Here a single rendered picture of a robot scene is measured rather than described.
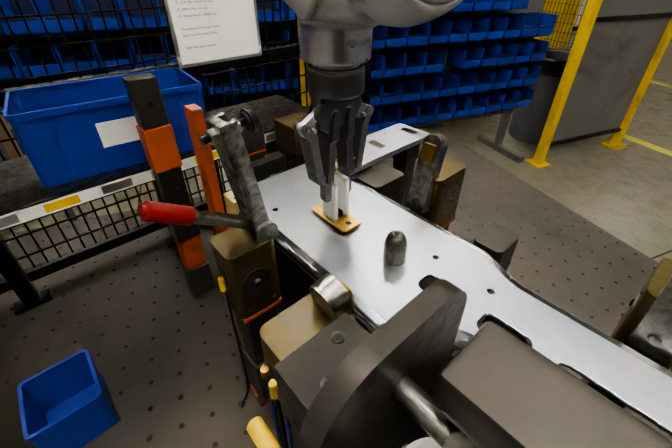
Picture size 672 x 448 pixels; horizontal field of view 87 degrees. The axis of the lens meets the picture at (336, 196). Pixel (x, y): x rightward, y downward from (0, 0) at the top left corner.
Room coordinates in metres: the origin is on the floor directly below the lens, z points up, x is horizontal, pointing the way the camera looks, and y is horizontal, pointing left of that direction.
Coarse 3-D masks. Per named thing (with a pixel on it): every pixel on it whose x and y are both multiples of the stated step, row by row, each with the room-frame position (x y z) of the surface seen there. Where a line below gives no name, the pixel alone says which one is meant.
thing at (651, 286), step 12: (660, 264) 0.32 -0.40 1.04; (660, 276) 0.30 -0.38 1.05; (648, 288) 0.28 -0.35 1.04; (660, 288) 0.28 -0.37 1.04; (636, 300) 0.29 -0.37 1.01; (648, 300) 0.27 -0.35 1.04; (624, 312) 0.32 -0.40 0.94; (636, 312) 0.27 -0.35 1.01; (624, 324) 0.27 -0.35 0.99; (636, 324) 0.26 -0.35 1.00; (612, 336) 0.28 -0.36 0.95; (624, 336) 0.27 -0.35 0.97; (636, 348) 0.25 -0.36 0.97; (588, 384) 0.27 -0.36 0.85; (624, 408) 0.24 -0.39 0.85
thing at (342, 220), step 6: (318, 210) 0.48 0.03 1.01; (342, 210) 0.47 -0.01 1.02; (324, 216) 0.46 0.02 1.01; (342, 216) 0.46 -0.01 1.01; (348, 216) 0.46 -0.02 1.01; (330, 222) 0.45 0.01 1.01; (336, 222) 0.45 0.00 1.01; (342, 222) 0.45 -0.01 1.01; (348, 222) 0.45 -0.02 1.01; (354, 222) 0.45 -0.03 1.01; (360, 222) 0.45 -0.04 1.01; (342, 228) 0.43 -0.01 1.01; (348, 228) 0.43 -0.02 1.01
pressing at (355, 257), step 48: (288, 192) 0.55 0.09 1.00; (288, 240) 0.41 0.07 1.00; (336, 240) 0.41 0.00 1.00; (384, 240) 0.41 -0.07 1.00; (432, 240) 0.41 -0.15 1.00; (384, 288) 0.32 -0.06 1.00; (480, 288) 0.32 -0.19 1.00; (528, 336) 0.25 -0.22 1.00; (576, 336) 0.25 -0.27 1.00; (624, 384) 0.19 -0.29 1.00
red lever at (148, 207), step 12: (144, 204) 0.30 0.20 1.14; (156, 204) 0.30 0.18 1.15; (168, 204) 0.31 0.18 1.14; (144, 216) 0.29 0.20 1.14; (156, 216) 0.29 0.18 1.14; (168, 216) 0.30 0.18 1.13; (180, 216) 0.31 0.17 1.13; (192, 216) 0.31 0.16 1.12; (204, 216) 0.32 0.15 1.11; (216, 216) 0.33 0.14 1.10; (228, 216) 0.35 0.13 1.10; (240, 216) 0.36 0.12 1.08; (240, 228) 0.35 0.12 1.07; (252, 228) 0.36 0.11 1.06
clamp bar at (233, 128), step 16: (240, 112) 0.38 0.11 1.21; (208, 128) 0.36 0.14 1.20; (224, 128) 0.34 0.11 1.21; (240, 128) 0.36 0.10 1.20; (256, 128) 0.37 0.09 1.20; (224, 144) 0.34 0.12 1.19; (240, 144) 0.35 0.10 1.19; (224, 160) 0.36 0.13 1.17; (240, 160) 0.35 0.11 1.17; (240, 176) 0.35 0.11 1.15; (240, 192) 0.35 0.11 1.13; (256, 192) 0.36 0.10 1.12; (240, 208) 0.37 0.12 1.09; (256, 208) 0.36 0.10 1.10; (256, 224) 0.35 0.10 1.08
